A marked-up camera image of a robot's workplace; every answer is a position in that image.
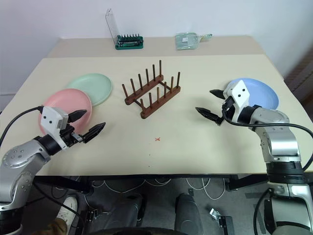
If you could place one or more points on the black table frame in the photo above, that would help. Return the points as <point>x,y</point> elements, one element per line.
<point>137,177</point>

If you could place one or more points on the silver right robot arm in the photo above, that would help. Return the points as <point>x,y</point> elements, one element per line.
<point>278,144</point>

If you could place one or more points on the green screwdriver bit set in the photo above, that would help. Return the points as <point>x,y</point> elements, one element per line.
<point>129,46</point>

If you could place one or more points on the brown slatted panel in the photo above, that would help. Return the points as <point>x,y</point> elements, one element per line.
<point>302,76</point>

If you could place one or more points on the white shoe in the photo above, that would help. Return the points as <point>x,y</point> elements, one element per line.
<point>68,208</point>

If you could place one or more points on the light blue plate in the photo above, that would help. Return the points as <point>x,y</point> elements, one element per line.
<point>262,93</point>

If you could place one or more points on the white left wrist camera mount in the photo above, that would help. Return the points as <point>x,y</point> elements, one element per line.
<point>50,116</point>

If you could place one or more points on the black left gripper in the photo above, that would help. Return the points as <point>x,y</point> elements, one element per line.
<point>69,137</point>

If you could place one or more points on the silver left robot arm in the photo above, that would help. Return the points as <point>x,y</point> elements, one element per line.
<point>17,156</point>

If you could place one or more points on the black metal floor bracket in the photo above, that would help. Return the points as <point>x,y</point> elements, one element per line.
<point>223,221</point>
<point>89,215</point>

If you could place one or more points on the green packaged dustpan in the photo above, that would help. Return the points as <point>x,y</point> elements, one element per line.
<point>185,42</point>

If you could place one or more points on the brown furry object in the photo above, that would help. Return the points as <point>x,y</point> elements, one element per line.
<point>57,226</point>

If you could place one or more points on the light green plate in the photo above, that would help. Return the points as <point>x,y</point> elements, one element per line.
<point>94,84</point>

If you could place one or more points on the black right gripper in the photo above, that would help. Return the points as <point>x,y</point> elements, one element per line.
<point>228,110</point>

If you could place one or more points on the pink red plate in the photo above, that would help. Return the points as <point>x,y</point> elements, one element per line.
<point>66,100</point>

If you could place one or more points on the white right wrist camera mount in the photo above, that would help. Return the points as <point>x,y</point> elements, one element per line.
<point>240,93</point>

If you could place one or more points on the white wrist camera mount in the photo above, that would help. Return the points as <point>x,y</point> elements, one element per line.
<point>240,93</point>
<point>50,116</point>

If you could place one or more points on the dark rounded leg shape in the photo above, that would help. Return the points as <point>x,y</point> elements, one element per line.
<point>127,213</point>
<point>188,210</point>

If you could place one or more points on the wooden dish rack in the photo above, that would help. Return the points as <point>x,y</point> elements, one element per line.
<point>156,107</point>

